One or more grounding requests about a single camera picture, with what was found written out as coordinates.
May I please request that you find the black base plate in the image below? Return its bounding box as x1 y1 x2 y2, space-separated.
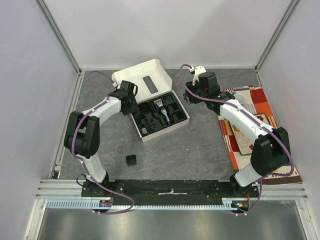
80 178 260 201

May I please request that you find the white patterned cup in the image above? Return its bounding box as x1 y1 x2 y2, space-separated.
233 93 247 105

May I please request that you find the grey slotted cable duct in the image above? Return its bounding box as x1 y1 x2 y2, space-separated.
46 199 250 211

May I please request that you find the silver black hair clipper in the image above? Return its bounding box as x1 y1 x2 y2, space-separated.
154 98 173 125

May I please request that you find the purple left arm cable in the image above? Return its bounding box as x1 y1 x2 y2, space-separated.
71 70 136 216

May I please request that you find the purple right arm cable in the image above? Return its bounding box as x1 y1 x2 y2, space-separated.
179 63 296 217

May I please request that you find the colourful patchwork cloth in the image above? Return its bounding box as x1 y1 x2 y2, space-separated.
216 85 303 186

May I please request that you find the white box with black tray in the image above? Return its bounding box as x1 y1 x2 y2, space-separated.
111 58 190 142

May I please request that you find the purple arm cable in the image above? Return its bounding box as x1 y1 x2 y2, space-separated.
71 70 136 216
179 63 296 217

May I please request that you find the black comb guard attachment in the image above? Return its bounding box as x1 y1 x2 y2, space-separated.
125 155 137 167

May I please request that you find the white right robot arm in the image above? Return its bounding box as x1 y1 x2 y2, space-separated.
180 64 295 197

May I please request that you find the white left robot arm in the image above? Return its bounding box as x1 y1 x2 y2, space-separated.
63 80 138 197

